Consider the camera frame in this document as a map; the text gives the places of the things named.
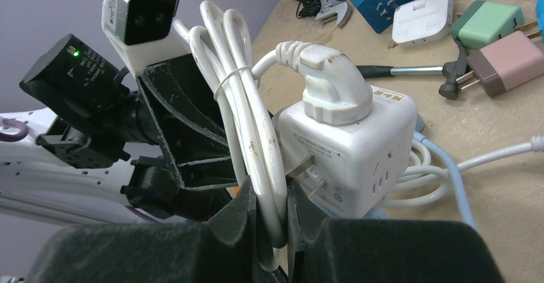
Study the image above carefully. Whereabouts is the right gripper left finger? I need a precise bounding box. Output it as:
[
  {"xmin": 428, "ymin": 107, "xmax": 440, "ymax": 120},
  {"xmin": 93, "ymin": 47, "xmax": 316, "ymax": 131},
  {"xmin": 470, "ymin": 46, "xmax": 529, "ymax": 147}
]
[{"xmin": 26, "ymin": 180, "xmax": 257, "ymax": 282}]

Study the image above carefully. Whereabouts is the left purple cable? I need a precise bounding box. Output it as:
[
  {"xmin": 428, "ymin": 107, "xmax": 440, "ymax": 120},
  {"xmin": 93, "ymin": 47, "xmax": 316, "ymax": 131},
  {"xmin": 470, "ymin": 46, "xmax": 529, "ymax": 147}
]
[{"xmin": 0, "ymin": 117, "xmax": 30, "ymax": 142}]

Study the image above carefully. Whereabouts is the pink plug adapter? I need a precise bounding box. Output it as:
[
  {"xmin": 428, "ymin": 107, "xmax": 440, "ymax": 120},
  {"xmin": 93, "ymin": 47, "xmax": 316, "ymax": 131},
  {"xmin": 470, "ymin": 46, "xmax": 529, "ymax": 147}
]
[{"xmin": 456, "ymin": 31, "xmax": 543, "ymax": 98}]

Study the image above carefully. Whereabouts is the white cube socket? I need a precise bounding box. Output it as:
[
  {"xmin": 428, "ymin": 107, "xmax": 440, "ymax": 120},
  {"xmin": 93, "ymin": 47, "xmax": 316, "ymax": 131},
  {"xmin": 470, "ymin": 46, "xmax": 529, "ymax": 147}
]
[{"xmin": 276, "ymin": 87, "xmax": 418, "ymax": 219}]

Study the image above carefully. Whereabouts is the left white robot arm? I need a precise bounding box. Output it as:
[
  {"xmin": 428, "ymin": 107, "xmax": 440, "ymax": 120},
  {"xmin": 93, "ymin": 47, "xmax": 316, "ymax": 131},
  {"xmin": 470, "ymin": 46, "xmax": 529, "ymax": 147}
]
[{"xmin": 1, "ymin": 34, "xmax": 237, "ymax": 225}]

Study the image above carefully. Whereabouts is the white plug adapter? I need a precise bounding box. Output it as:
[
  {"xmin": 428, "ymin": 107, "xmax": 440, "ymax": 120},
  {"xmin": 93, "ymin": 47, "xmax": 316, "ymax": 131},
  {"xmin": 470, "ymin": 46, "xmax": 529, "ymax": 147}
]
[{"xmin": 391, "ymin": 0, "xmax": 454, "ymax": 47}]

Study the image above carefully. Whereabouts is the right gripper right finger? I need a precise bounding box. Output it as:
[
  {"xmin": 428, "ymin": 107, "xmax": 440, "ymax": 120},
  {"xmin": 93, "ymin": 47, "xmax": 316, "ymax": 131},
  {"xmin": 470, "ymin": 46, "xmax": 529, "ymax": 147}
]
[{"xmin": 287, "ymin": 182, "xmax": 503, "ymax": 282}]

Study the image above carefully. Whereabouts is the white angled plug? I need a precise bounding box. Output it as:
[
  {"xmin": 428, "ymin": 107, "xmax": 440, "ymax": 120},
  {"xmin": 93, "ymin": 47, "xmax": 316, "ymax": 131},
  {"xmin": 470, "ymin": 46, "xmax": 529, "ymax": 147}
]
[{"xmin": 251, "ymin": 41, "xmax": 373, "ymax": 126}]

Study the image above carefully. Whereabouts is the silver adjustable wrench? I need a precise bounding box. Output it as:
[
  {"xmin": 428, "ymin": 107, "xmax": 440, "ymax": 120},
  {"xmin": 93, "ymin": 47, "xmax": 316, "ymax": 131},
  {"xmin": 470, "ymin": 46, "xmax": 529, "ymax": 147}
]
[{"xmin": 315, "ymin": 0, "xmax": 353, "ymax": 29}]

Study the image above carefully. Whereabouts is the light blue plug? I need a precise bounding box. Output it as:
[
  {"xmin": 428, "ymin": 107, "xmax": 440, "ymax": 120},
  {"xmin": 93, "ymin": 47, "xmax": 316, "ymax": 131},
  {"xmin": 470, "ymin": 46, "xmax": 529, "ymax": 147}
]
[{"xmin": 535, "ymin": 0, "xmax": 544, "ymax": 37}]

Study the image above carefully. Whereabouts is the white cord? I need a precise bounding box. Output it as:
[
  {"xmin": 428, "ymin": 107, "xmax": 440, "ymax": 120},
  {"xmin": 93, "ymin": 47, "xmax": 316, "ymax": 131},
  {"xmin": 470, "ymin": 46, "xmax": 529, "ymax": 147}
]
[{"xmin": 172, "ymin": 0, "xmax": 544, "ymax": 273}]

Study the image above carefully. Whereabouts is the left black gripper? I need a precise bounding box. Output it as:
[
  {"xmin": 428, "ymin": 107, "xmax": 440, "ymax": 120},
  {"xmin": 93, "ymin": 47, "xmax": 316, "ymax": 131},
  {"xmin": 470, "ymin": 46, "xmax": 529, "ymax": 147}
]
[{"xmin": 37, "ymin": 54, "xmax": 237, "ymax": 221}]

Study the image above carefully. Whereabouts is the light blue coiled cord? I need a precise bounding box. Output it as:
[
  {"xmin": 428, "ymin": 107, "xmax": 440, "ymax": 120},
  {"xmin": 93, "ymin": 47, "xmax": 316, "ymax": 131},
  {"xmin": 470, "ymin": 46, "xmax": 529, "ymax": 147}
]
[{"xmin": 314, "ymin": 115, "xmax": 479, "ymax": 231}]

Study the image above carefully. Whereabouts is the small claw hammer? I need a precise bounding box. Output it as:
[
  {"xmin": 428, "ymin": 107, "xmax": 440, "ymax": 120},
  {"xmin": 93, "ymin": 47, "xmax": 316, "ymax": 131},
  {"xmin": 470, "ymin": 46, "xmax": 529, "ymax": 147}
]
[{"xmin": 357, "ymin": 39, "xmax": 470, "ymax": 100}]

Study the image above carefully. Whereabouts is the green plug adapter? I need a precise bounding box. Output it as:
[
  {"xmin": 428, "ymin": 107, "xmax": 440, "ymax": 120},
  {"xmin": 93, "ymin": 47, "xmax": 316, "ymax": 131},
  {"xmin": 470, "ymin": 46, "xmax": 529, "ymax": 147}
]
[{"xmin": 450, "ymin": 0, "xmax": 541, "ymax": 49}]

